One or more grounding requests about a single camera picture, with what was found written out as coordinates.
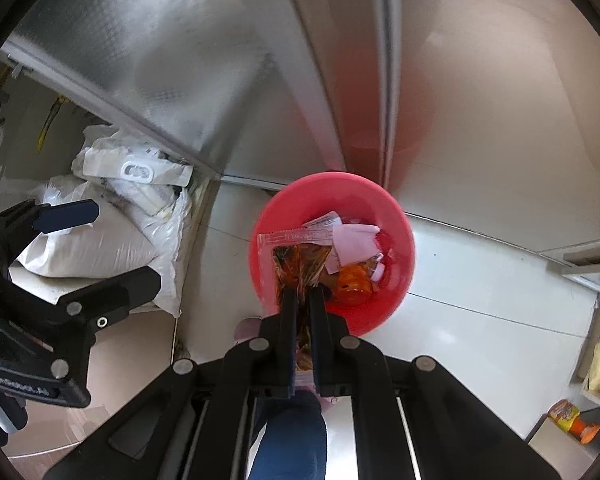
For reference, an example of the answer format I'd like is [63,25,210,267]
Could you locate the crumpled white plastic bags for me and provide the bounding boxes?
[72,127,193,211]

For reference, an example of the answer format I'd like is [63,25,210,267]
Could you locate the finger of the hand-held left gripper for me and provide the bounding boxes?
[55,266,162,333]
[0,199,100,266]

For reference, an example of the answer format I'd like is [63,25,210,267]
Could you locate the yellow jar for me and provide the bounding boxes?
[547,399,581,431]

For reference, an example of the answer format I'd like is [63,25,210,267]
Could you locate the clear packet with dark contents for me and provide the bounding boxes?
[256,227,335,376]

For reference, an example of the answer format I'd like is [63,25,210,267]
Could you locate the pale yellow bag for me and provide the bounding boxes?
[582,342,600,395]

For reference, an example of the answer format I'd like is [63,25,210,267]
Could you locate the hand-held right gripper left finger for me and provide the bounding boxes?
[45,285,301,480]

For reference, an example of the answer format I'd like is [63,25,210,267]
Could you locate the red plastic basin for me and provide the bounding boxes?
[250,172,415,338]

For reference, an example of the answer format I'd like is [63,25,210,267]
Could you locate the yellow handled tool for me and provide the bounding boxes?
[37,97,66,148]

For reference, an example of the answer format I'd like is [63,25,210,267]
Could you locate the white woven sack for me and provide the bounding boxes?
[10,180,193,318]

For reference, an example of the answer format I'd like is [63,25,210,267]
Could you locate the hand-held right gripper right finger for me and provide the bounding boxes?
[307,285,546,480]

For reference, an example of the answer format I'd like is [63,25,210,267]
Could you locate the embossed metal door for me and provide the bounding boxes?
[0,0,341,181]

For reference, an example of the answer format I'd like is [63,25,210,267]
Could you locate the orange plastic bag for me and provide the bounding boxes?
[330,262,381,306]

